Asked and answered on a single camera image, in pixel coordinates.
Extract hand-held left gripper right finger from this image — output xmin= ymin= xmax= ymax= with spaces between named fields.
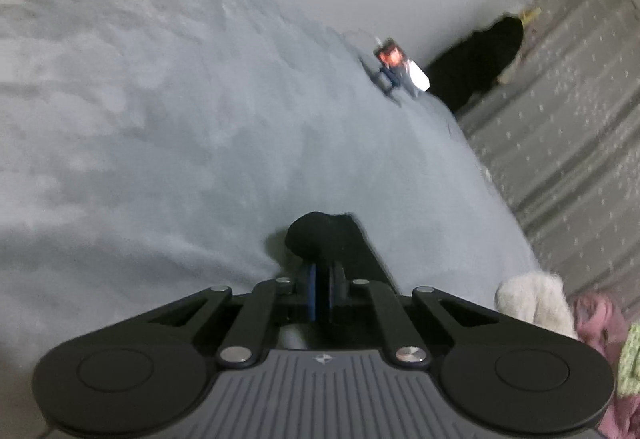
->
xmin=326 ymin=260 xmax=502 ymax=367

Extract bed with grey sheet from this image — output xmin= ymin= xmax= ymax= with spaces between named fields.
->
xmin=0 ymin=0 xmax=546 ymax=439

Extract grey patterned curtain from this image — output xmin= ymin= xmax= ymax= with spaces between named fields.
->
xmin=457 ymin=0 xmax=640 ymax=305

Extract black T-shirt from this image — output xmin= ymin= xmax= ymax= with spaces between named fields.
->
xmin=284 ymin=210 xmax=401 ymax=300

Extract pink folded comforter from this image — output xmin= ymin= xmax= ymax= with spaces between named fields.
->
xmin=570 ymin=291 xmax=640 ymax=439

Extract blue phone stand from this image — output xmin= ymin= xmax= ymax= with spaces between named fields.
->
xmin=361 ymin=56 xmax=421 ymax=107

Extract green floral cloth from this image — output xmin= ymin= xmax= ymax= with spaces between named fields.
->
xmin=616 ymin=323 xmax=640 ymax=397

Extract white plush dog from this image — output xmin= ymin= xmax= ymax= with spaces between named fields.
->
xmin=495 ymin=271 xmax=578 ymax=340

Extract phone with lit screen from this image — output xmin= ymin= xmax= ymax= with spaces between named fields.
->
xmin=375 ymin=38 xmax=431 ymax=93

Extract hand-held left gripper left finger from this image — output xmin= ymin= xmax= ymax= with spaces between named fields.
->
xmin=147 ymin=262 xmax=319 ymax=367

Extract black hanging garment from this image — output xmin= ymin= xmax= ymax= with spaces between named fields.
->
xmin=424 ymin=15 xmax=525 ymax=112

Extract beige hanging garment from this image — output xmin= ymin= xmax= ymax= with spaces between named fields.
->
xmin=497 ymin=39 xmax=536 ymax=86

